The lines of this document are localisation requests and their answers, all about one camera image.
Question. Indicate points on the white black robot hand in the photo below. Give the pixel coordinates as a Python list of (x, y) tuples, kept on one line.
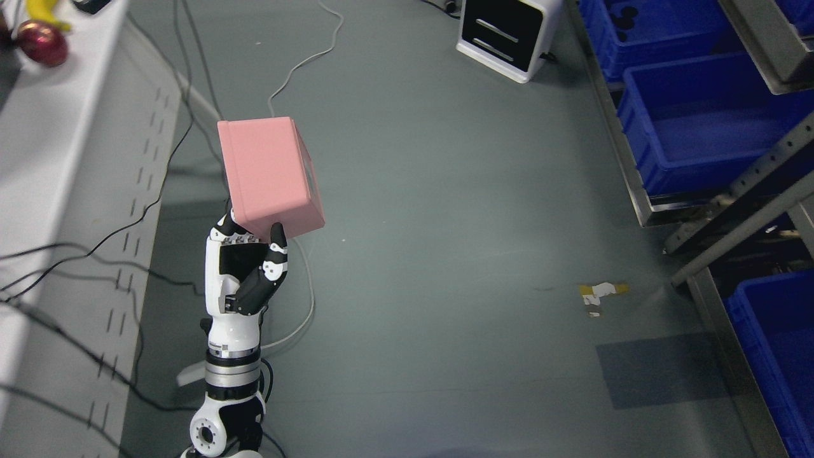
[(242, 273)]

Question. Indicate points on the pink storage box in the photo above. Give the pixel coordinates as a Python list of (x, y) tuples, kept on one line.
[(271, 177)]

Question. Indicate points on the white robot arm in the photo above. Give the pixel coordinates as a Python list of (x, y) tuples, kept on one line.
[(228, 423)]

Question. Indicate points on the white shelf unit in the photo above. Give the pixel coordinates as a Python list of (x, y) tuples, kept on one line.
[(85, 153)]

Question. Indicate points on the white black appliance box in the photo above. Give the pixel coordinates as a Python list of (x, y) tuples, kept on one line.
[(513, 38)]

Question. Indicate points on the red apple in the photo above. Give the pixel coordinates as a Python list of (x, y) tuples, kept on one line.
[(42, 43)]

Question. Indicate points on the yellow banana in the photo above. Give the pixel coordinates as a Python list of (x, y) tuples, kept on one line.
[(44, 11)]

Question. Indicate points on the yellow tape scrap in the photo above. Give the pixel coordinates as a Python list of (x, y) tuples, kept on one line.
[(592, 295)]

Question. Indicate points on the upper blue bin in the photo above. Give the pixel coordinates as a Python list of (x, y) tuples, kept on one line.
[(627, 34)]

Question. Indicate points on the blue bin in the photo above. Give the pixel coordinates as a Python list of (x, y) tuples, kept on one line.
[(627, 34), (773, 319), (694, 125)]

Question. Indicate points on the middle blue bin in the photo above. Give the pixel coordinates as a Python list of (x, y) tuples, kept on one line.
[(694, 125)]

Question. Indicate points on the lower right blue bin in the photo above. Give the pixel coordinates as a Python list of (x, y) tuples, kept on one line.
[(773, 319)]

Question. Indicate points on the steel shelf frame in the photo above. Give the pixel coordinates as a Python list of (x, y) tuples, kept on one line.
[(710, 234)]

